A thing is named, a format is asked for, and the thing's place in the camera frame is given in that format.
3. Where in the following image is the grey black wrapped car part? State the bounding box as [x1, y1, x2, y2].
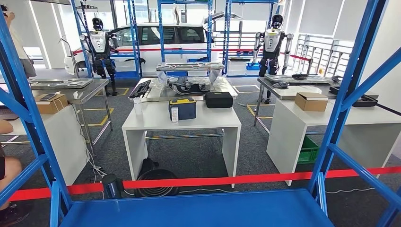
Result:
[158, 69, 222, 96]

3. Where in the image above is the black perforated tray part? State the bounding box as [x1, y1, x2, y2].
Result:
[128, 79, 152, 100]

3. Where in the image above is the blue steel shelf rack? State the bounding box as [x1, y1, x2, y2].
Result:
[221, 0, 280, 78]
[69, 0, 143, 79]
[157, 0, 214, 78]
[0, 0, 401, 227]

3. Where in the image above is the blue yellow tool bag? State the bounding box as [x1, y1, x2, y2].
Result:
[168, 97, 198, 123]

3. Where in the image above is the black zip case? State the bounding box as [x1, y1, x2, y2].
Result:
[205, 91, 235, 109]

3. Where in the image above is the white desk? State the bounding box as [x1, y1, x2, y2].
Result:
[266, 98, 401, 187]
[121, 99, 242, 189]
[0, 105, 89, 186]

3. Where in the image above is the steel table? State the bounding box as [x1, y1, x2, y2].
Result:
[253, 74, 380, 136]
[138, 76, 239, 140]
[27, 78, 114, 151]

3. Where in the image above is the white plastic bottle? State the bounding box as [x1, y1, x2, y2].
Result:
[132, 96, 143, 116]

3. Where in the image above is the red barrier belt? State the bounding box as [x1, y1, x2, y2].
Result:
[72, 47, 314, 62]
[9, 166, 401, 202]

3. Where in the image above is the white car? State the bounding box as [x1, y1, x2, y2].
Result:
[64, 22, 220, 77]

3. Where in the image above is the black bag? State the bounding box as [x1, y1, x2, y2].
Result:
[139, 157, 160, 177]

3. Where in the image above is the white black humanoid robot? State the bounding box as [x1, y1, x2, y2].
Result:
[251, 14, 295, 105]
[78, 17, 120, 97]

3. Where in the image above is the cardboard box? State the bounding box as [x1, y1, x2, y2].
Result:
[294, 91, 329, 113]
[34, 93, 69, 115]

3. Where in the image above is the green plastic crate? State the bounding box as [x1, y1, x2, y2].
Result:
[296, 135, 321, 166]

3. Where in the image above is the white metal railing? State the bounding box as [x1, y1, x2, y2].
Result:
[294, 32, 355, 78]

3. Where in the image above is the black plastic tray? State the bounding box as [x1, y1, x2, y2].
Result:
[329, 85, 379, 108]

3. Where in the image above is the person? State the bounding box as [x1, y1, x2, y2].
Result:
[0, 4, 37, 79]
[0, 120, 32, 227]

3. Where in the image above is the laptop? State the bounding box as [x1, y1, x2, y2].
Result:
[0, 105, 20, 122]

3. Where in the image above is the black coiled hose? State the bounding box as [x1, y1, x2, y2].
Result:
[134, 168, 182, 198]

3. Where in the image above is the white floor cable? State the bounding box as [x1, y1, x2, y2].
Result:
[325, 187, 375, 195]
[178, 187, 239, 195]

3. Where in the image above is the black barrier belt post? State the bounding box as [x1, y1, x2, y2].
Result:
[101, 174, 125, 200]

